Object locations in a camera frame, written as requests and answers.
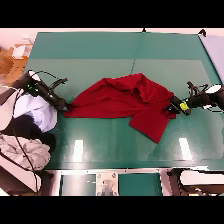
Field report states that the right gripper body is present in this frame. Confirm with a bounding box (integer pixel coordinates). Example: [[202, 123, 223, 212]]
[[167, 95, 193, 117]]

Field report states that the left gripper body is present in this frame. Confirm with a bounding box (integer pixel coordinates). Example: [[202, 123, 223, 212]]
[[47, 90, 72, 113]]

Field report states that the red T-shirt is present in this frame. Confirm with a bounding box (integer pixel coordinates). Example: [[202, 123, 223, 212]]
[[63, 72, 178, 144]]

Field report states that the white garment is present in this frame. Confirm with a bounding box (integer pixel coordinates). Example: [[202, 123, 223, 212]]
[[12, 93, 59, 133]]

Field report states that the black garment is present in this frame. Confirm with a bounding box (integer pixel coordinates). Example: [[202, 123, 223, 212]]
[[2, 114, 57, 153]]

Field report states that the brown cardboard box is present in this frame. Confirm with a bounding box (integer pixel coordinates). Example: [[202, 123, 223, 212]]
[[0, 44, 30, 86]]

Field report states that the grey garment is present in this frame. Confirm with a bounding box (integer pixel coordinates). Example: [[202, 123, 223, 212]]
[[0, 133, 52, 172]]

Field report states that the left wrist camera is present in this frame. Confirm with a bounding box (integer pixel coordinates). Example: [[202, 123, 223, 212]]
[[48, 77, 70, 93]]

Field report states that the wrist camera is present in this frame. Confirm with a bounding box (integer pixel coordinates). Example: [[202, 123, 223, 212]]
[[186, 80, 201, 98], [48, 77, 70, 93]]

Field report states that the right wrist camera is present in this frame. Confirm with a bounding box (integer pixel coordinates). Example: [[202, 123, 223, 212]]
[[186, 80, 201, 98]]

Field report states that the black cable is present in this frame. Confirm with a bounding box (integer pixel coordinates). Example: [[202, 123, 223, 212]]
[[11, 89, 42, 196]]

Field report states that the silver frame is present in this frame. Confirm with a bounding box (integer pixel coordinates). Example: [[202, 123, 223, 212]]
[[42, 165, 224, 197]]

